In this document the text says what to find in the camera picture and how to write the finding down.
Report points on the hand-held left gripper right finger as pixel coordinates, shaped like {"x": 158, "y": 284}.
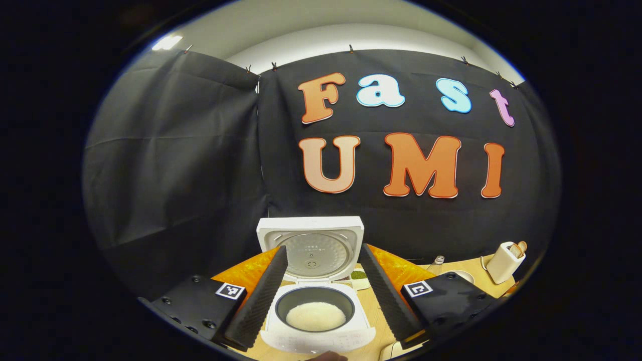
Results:
{"x": 383, "y": 301}

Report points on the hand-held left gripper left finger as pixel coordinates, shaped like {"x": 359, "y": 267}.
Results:
{"x": 261, "y": 306}

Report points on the white rice cooker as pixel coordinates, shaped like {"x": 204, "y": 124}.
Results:
{"x": 311, "y": 223}

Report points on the white divided grain dish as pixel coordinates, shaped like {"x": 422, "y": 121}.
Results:
{"x": 363, "y": 286}

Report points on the clear water bottle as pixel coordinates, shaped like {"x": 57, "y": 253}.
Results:
{"x": 437, "y": 260}

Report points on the white oval plate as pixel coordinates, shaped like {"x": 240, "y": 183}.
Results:
{"x": 464, "y": 275}

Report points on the white toaster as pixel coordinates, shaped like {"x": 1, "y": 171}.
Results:
{"x": 501, "y": 265}

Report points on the toast bread slice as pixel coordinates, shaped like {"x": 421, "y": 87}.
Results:
{"x": 515, "y": 250}
{"x": 522, "y": 246}

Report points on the ceiling light panel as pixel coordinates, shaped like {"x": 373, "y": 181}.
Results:
{"x": 167, "y": 42}

